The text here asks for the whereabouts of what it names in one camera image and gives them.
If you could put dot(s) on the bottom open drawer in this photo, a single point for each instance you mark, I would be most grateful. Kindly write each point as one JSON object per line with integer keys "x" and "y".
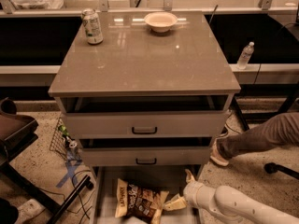
{"x": 169, "y": 178}

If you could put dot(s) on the black metal stand leg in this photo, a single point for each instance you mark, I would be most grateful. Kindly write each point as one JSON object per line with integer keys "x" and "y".
{"x": 56, "y": 209}

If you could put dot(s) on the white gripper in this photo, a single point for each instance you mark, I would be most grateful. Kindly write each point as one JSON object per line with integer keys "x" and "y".
{"x": 193, "y": 192}

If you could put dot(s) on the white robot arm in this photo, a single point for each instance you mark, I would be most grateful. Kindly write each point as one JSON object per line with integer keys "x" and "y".
{"x": 226, "y": 204}

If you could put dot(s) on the clear plastic water bottle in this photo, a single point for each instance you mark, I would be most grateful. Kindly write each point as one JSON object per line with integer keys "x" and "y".
{"x": 245, "y": 56}

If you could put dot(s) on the wire mesh basket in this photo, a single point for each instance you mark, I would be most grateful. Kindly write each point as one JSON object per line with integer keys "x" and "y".
{"x": 62, "y": 144}

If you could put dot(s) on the person leg brown trousers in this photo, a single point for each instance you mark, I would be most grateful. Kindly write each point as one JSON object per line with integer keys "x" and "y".
{"x": 281, "y": 130}

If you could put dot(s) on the brown chip bag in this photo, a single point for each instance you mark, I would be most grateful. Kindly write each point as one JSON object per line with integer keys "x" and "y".
{"x": 135, "y": 201}

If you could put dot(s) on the light sneaker shoe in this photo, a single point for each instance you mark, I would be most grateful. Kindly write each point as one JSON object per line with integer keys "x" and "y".
{"x": 218, "y": 153}

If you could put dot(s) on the grey drawer cabinet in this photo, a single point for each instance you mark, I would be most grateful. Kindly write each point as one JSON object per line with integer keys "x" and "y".
{"x": 134, "y": 60}

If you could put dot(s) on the grey drawer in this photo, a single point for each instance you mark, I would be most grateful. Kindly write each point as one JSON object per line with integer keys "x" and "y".
{"x": 117, "y": 117}
{"x": 146, "y": 151}

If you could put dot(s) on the black stacked trays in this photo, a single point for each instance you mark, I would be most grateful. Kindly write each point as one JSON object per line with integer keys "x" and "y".
{"x": 17, "y": 132}

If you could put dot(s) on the top grey drawer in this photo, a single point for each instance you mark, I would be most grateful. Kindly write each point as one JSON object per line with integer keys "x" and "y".
{"x": 117, "y": 117}

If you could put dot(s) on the white paper bowl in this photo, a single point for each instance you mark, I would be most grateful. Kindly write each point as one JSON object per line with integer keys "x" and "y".
{"x": 160, "y": 22}

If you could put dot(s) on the black office chair base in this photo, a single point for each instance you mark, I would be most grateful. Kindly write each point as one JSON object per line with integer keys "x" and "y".
{"x": 271, "y": 168}

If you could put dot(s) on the middle grey drawer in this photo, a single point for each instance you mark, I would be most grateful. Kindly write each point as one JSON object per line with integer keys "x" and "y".
{"x": 146, "y": 151}

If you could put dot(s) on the green white soda can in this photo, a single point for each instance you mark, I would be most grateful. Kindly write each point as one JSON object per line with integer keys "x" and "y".
{"x": 92, "y": 26}

